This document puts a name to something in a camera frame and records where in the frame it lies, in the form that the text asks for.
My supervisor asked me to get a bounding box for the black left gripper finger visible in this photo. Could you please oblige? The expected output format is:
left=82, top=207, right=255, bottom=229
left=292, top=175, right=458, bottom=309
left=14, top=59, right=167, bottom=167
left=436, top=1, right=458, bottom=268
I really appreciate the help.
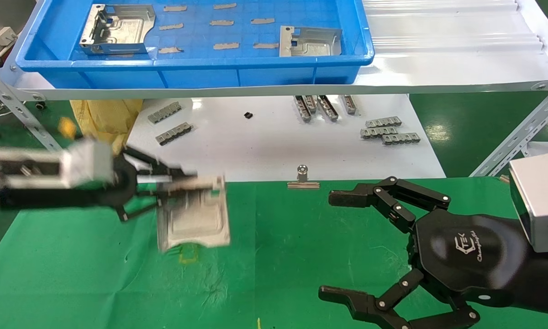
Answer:
left=118, top=194, right=166, bottom=223
left=122, top=146, right=198, bottom=182

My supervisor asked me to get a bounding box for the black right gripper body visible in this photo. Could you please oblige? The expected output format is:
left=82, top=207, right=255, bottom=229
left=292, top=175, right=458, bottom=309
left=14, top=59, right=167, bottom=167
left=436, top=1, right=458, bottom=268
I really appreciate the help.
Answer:
left=409, top=210, right=529, bottom=308

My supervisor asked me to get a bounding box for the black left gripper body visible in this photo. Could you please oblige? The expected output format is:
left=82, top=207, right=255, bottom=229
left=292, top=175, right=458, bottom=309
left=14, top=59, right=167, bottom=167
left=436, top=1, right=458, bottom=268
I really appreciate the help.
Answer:
left=0, top=158, right=140, bottom=213

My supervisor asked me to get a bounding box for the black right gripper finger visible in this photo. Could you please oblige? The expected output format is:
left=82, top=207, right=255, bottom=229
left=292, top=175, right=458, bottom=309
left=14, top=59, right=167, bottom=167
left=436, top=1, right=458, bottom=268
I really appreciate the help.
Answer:
left=328, top=176, right=452, bottom=233
left=319, top=267, right=481, bottom=329

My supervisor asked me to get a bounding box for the stamped sheet metal part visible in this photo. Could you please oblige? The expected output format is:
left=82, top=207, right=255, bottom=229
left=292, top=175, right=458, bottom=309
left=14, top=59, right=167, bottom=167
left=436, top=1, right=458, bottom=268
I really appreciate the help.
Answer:
left=279, top=26, right=343, bottom=58
left=157, top=175, right=232, bottom=253
left=79, top=4, right=157, bottom=56

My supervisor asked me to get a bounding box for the green table cloth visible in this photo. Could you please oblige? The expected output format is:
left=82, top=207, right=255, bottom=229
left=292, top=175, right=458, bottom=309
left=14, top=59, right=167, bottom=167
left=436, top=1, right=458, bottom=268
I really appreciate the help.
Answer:
left=0, top=177, right=548, bottom=329

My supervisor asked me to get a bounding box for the blue plastic bin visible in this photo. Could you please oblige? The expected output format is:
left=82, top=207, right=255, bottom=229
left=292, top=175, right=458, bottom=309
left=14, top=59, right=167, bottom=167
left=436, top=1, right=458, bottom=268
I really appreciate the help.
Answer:
left=16, top=0, right=375, bottom=90

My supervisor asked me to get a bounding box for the white metal shelf rack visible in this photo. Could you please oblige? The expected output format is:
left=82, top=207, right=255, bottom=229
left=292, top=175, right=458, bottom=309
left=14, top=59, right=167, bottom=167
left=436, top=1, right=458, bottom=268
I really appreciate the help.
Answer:
left=0, top=0, right=548, bottom=178

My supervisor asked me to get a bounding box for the white plastic electrical box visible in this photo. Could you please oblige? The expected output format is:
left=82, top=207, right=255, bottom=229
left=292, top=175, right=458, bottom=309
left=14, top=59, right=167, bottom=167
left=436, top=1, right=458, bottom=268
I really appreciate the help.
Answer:
left=0, top=26, right=18, bottom=47

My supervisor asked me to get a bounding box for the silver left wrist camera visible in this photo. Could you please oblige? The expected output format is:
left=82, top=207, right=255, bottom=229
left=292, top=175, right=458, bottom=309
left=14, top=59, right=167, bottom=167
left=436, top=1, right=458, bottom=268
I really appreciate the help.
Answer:
left=0, top=139, right=116, bottom=190

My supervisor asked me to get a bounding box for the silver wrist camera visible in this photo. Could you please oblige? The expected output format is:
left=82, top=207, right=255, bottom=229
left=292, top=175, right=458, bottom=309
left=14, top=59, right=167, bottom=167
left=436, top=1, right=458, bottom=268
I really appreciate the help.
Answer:
left=0, top=139, right=116, bottom=190
left=508, top=152, right=548, bottom=255

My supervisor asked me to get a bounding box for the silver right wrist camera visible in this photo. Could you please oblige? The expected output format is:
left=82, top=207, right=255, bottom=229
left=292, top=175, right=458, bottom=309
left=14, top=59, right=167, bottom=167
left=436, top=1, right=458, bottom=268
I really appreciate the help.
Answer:
left=508, top=152, right=548, bottom=255

